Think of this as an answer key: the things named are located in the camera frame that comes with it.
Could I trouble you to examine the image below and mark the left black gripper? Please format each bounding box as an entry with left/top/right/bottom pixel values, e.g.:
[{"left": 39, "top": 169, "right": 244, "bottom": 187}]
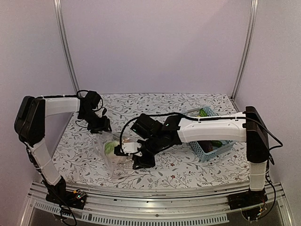
[{"left": 79, "top": 110, "right": 112, "bottom": 134}]

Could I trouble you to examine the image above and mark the white fake cauliflower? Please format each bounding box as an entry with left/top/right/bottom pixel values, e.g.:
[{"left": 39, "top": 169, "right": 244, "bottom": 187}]
[{"left": 104, "top": 140, "right": 119, "bottom": 155}]

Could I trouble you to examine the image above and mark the clear zip top bag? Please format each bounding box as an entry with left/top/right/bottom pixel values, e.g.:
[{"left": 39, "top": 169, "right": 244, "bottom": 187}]
[{"left": 96, "top": 132, "right": 142, "bottom": 182}]

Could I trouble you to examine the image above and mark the purple fake eggplant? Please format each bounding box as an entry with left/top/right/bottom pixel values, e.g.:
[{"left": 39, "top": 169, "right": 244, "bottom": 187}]
[{"left": 202, "top": 141, "right": 214, "bottom": 153}]

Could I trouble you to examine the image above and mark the green fake cucumber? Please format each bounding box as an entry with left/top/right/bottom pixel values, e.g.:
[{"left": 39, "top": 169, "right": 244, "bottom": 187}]
[{"left": 211, "top": 140, "right": 223, "bottom": 147}]

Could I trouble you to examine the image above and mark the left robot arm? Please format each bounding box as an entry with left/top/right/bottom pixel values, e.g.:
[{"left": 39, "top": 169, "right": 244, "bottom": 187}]
[{"left": 14, "top": 90, "right": 112, "bottom": 204}]

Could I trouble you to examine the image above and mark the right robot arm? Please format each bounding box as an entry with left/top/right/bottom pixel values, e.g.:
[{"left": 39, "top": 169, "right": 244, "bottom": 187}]
[{"left": 131, "top": 106, "right": 269, "bottom": 205}]

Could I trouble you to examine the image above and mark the floral patterned table mat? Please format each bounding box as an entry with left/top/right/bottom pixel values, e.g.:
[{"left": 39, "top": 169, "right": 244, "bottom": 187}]
[{"left": 48, "top": 93, "right": 263, "bottom": 190}]

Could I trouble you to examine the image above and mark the light blue plastic basket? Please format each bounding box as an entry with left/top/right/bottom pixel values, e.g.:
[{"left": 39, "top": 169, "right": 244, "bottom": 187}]
[{"left": 183, "top": 106, "right": 235, "bottom": 162}]

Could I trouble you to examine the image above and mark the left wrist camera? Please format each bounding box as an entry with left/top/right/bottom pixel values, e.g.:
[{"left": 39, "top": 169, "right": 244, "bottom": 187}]
[{"left": 96, "top": 107, "right": 107, "bottom": 117}]

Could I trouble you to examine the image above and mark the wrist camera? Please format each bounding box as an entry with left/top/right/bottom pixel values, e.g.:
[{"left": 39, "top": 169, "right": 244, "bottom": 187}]
[
  {"left": 114, "top": 142, "right": 142, "bottom": 157},
  {"left": 96, "top": 107, "right": 107, "bottom": 117}
]

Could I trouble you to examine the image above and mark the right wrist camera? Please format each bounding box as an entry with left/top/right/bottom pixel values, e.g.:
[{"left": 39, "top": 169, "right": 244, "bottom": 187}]
[{"left": 114, "top": 142, "right": 142, "bottom": 157}]

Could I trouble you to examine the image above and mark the aluminium rail frame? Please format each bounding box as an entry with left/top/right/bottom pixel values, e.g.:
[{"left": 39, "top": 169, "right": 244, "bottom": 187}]
[{"left": 20, "top": 180, "right": 293, "bottom": 226}]

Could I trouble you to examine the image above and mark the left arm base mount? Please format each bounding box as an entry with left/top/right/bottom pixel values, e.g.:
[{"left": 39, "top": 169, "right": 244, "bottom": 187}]
[{"left": 46, "top": 189, "right": 87, "bottom": 210}]

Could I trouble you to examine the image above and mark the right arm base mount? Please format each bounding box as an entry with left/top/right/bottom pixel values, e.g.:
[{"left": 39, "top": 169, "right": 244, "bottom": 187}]
[{"left": 227, "top": 189, "right": 268, "bottom": 210}]

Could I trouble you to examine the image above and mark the left aluminium corner post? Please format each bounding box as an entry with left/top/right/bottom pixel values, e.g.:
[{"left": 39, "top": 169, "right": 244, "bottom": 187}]
[{"left": 53, "top": 0, "right": 79, "bottom": 93}]

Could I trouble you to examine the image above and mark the aluminium corner post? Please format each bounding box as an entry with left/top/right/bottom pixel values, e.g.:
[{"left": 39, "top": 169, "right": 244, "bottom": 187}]
[
  {"left": 231, "top": 0, "right": 259, "bottom": 102},
  {"left": 53, "top": 0, "right": 79, "bottom": 93}
]

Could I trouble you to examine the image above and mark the right aluminium corner post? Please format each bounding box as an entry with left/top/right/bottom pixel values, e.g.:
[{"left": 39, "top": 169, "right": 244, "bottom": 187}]
[{"left": 231, "top": 0, "right": 259, "bottom": 102}]

